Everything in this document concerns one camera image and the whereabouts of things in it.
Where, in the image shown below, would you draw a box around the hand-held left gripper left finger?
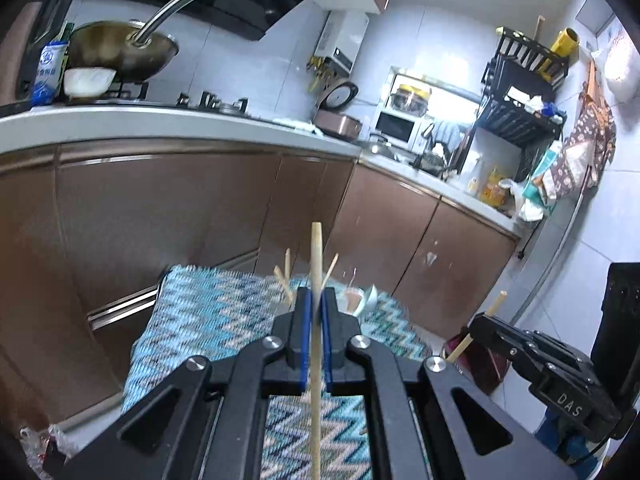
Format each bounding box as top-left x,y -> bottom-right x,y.
60,286 -> 314,480

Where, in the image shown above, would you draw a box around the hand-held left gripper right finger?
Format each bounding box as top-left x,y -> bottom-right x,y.
322,286 -> 576,480

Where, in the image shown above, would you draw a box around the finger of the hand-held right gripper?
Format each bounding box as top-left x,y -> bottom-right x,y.
469,312 -> 538,381

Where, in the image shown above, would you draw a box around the clear glass jar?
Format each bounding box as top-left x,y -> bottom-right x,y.
272,260 -> 388,321

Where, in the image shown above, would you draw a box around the white ceramic spoon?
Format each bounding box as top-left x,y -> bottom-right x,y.
356,284 -> 380,317

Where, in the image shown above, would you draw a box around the brown ceramic spoon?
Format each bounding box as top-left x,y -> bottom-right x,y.
342,287 -> 366,316

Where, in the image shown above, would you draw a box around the blue cloth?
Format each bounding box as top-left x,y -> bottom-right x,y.
534,402 -> 608,463

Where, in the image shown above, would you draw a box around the grey pipe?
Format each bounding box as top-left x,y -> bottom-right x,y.
515,190 -> 587,323

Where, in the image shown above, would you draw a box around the blue zigzag woven mat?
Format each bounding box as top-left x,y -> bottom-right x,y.
122,265 -> 431,480

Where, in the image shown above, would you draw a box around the yellow oil bottle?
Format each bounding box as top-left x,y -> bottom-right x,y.
481,167 -> 506,208

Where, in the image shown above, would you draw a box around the white plastic bottle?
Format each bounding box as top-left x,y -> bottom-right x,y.
466,157 -> 483,196

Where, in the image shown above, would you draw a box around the teal package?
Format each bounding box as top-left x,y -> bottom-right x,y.
530,140 -> 563,191

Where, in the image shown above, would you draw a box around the brown kitchen base cabinets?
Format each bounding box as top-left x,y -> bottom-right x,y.
0,142 -> 518,431

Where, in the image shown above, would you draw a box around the steel pot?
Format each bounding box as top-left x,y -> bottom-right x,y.
368,132 -> 401,159

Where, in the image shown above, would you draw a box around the pink rice cooker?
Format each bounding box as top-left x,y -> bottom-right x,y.
314,80 -> 363,141

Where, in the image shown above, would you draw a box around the brown floral apron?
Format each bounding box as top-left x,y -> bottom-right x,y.
542,60 -> 616,201

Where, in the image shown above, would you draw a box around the white microwave oven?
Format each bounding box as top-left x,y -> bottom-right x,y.
374,108 -> 422,150

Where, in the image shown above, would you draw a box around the black dish rack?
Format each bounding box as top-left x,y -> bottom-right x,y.
472,26 -> 571,181

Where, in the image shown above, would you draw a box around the kitchen window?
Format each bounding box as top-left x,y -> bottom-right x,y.
389,66 -> 483,128

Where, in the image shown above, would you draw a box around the clear jar with yellow lid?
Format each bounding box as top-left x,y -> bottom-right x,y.
391,84 -> 431,113

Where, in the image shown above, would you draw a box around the black gas stove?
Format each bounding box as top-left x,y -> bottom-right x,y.
70,80 -> 251,115

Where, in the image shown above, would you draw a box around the white kitchen countertop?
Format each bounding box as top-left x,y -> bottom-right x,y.
0,105 -> 523,236

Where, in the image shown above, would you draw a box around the crumpled clear plastic bag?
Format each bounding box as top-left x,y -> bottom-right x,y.
20,424 -> 77,477

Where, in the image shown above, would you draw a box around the white hanging plastic bag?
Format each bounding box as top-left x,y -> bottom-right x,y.
602,25 -> 637,96

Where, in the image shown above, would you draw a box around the white water heater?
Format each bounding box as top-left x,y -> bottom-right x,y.
314,10 -> 370,72

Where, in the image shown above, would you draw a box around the yellow roll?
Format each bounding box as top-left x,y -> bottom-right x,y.
550,28 -> 580,59

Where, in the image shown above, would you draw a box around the white bowl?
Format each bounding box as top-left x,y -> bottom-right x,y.
63,66 -> 117,100

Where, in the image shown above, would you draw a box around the black range hood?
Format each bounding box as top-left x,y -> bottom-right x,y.
75,0 -> 362,42

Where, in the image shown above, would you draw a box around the blue and white salt bag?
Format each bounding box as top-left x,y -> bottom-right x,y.
31,40 -> 70,107

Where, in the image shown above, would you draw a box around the steel wok with long handle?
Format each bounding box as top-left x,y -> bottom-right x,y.
67,0 -> 216,83

